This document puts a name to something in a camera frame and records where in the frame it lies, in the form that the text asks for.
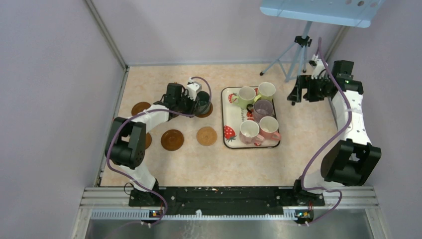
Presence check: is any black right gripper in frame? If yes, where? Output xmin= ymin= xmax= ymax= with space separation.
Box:
xmin=287 ymin=75 xmax=330 ymax=103

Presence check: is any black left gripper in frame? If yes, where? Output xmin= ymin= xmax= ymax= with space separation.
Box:
xmin=176 ymin=91 xmax=200 ymax=118

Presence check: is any dark green mug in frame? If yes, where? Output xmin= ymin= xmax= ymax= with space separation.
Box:
xmin=195 ymin=91 xmax=211 ymax=116

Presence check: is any dark brown wooden coaster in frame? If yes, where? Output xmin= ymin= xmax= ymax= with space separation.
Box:
xmin=196 ymin=104 xmax=213 ymax=118

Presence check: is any woven rattan coaster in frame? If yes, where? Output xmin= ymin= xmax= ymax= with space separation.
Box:
xmin=196 ymin=126 xmax=217 ymax=146

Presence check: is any brown wooden round coaster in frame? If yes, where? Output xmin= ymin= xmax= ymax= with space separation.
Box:
xmin=131 ymin=102 xmax=151 ymax=116

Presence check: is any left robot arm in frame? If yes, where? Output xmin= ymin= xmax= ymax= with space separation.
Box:
xmin=105 ymin=80 xmax=202 ymax=206

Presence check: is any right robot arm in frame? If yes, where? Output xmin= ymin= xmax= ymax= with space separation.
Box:
xmin=287 ymin=55 xmax=382 ymax=205

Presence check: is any yellow-green mug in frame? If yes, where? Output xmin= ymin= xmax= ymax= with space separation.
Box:
xmin=253 ymin=82 xmax=276 ymax=103

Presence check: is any purple mug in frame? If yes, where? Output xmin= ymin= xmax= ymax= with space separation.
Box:
xmin=246 ymin=99 xmax=274 ymax=122

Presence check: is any light green mug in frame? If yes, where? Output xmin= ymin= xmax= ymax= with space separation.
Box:
xmin=231 ymin=86 xmax=256 ymax=109

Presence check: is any white strawberry tray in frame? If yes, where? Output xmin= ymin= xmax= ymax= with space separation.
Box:
xmin=220 ymin=87 xmax=281 ymax=149

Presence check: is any light blue tripod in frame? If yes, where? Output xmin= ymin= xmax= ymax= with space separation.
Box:
xmin=259 ymin=21 xmax=313 ymax=82

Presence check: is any pale pink mug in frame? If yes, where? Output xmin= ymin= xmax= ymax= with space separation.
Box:
xmin=239 ymin=120 xmax=265 ymax=146

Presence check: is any light blue panel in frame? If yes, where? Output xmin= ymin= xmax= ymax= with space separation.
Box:
xmin=260 ymin=0 xmax=384 ymax=28

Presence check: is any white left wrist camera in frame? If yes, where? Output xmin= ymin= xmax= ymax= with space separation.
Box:
xmin=186 ymin=77 xmax=202 ymax=101

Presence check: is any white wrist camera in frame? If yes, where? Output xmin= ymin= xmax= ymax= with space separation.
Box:
xmin=186 ymin=77 xmax=202 ymax=101
xmin=309 ymin=54 xmax=326 ymax=80

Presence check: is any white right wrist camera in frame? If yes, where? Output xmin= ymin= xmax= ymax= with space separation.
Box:
xmin=309 ymin=54 xmax=326 ymax=80

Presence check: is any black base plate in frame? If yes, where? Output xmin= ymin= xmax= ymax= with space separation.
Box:
xmin=128 ymin=186 xmax=325 ymax=216

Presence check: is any aluminium frame rail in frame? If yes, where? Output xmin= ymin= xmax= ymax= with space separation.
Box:
xmin=72 ymin=186 xmax=392 ymax=239

